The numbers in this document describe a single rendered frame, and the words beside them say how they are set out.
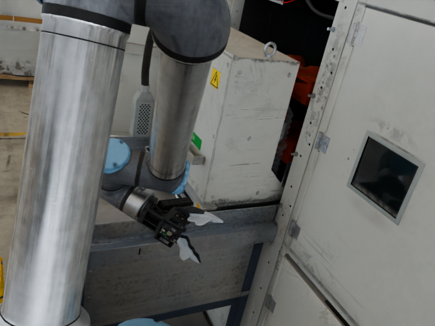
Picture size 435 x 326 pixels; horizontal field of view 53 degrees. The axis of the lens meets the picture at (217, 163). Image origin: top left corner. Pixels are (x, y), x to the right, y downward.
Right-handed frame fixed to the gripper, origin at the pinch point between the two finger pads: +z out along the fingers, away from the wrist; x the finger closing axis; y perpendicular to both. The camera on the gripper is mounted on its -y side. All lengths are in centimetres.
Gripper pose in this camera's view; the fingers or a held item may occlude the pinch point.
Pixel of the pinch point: (213, 242)
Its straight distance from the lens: 117.7
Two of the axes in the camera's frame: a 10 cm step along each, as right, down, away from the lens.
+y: -3.1, 3.3, -8.9
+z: 8.6, 5.1, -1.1
